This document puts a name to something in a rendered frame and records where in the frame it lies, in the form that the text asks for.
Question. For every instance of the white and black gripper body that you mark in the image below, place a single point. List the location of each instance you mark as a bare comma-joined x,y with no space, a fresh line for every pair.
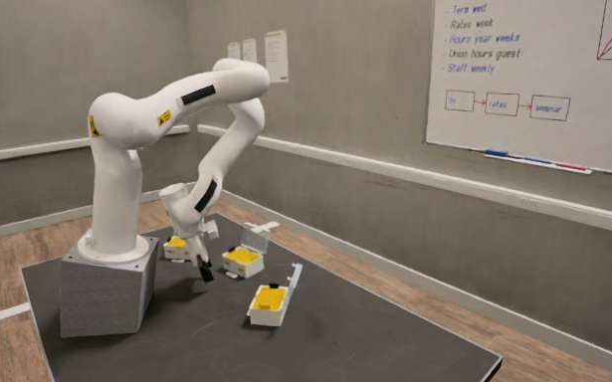
195,246

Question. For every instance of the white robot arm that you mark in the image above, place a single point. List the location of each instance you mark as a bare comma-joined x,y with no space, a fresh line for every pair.
136,124

